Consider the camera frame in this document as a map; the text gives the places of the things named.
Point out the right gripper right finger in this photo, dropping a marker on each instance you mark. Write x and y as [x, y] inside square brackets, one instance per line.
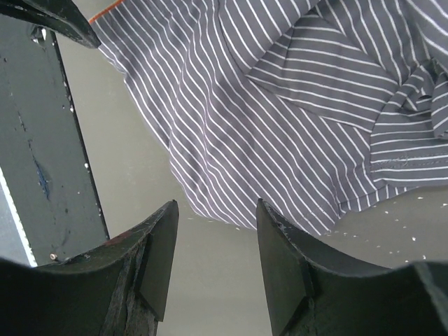
[312, 288]

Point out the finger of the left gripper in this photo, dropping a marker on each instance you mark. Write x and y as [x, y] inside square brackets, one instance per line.
[62, 17]

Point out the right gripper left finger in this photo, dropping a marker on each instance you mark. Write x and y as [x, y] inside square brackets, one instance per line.
[118, 288]

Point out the grey striped underwear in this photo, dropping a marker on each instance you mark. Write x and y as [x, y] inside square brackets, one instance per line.
[317, 107]

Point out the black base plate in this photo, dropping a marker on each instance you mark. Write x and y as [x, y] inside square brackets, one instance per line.
[50, 209]

